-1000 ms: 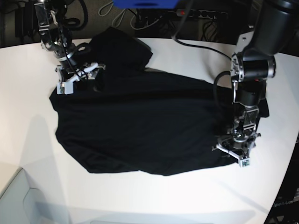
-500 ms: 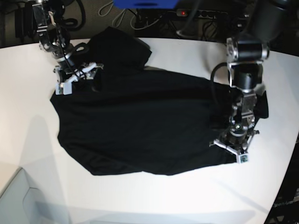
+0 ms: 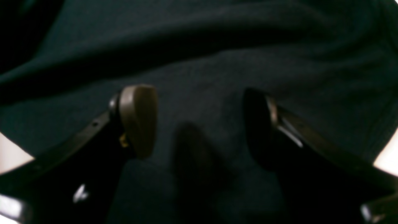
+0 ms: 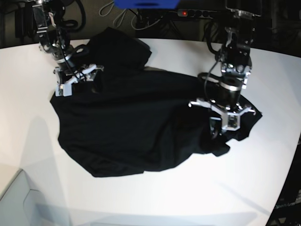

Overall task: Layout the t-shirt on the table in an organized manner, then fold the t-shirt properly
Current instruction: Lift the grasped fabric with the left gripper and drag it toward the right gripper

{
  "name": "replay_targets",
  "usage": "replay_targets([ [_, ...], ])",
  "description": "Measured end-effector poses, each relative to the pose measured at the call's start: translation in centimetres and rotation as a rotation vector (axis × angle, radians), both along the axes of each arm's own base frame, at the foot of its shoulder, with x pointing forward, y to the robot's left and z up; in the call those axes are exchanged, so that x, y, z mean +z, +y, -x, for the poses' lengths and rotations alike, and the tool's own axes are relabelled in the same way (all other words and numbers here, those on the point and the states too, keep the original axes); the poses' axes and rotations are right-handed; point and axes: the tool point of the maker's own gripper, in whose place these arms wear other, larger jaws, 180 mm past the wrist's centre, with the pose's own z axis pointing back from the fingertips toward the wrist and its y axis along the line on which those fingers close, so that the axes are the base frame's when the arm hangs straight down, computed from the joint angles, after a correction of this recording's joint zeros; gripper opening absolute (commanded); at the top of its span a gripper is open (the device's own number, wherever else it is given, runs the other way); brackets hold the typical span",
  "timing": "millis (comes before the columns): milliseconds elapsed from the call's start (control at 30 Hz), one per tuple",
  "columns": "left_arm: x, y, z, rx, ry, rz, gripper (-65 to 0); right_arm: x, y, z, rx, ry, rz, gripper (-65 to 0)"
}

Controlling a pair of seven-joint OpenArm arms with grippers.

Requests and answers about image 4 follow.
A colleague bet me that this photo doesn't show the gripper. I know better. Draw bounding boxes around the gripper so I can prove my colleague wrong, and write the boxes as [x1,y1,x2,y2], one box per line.
[188,98,256,139]
[54,64,104,85]

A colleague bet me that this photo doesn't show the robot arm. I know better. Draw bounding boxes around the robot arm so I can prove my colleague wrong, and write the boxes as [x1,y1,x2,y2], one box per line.
[189,0,262,138]
[32,0,104,85]

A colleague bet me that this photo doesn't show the black power strip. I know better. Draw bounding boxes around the black power strip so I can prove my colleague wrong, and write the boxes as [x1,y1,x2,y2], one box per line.
[176,9,223,19]

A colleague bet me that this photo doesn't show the blue box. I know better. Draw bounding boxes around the blue box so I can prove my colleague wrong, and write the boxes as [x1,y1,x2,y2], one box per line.
[114,0,180,9]

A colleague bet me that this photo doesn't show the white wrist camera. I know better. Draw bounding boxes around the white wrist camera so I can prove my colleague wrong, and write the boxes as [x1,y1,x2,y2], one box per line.
[221,112,240,131]
[55,84,72,97]

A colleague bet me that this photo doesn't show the black t-shirt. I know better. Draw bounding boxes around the black t-shirt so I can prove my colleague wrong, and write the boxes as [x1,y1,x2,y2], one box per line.
[50,28,262,178]

